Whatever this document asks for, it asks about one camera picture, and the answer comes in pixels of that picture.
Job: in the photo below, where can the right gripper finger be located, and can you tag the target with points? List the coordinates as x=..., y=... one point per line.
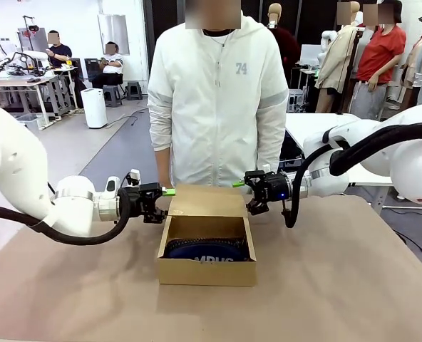
x=257, y=207
x=252, y=180

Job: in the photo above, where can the person's right hand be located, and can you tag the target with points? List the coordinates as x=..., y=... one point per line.
x=165, y=181

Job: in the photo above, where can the white air purifier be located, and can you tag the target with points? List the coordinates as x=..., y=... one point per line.
x=94, y=108

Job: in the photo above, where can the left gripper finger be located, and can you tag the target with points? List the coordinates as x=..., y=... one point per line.
x=169, y=193
x=157, y=215

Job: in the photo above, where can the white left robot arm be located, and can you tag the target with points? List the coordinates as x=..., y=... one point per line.
x=15, y=171

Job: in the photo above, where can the person in red shirt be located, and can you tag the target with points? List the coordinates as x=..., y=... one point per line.
x=380, y=53

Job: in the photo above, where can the mannequin in beige coat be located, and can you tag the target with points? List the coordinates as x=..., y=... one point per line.
x=335, y=60

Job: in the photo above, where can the white side table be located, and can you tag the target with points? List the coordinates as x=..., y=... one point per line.
x=300, y=124

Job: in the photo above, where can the mannequin in dark red top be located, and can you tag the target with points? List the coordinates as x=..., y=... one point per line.
x=286, y=42

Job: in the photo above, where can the grey background work desk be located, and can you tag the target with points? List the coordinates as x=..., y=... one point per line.
x=15, y=83

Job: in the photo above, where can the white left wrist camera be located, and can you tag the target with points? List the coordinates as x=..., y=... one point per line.
x=135, y=177

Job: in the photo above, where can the white monitor back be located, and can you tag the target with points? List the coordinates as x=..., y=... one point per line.
x=309, y=55

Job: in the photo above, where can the person in white jacket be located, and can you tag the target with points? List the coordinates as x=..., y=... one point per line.
x=214, y=114

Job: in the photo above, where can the brown cardboard box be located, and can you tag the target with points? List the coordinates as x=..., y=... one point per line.
x=207, y=274

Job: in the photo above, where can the black monitor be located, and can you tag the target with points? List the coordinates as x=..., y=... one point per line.
x=92, y=69

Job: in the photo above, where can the person's right forearm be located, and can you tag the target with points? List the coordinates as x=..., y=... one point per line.
x=163, y=160

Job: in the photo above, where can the seated person black shirt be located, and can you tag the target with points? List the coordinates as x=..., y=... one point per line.
x=59, y=53

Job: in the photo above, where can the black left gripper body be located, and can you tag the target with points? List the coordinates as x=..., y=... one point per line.
x=139, y=203

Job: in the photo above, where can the white computer case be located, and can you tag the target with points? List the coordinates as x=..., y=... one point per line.
x=296, y=99

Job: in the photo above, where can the grey plastic stool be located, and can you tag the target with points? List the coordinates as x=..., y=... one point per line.
x=134, y=90
x=112, y=96

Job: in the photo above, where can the grey storage bin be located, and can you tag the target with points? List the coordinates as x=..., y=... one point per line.
x=31, y=121

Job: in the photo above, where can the seated person striped white shirt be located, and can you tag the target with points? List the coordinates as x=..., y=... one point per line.
x=113, y=66

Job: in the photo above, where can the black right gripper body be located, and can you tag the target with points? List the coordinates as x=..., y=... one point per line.
x=273, y=190

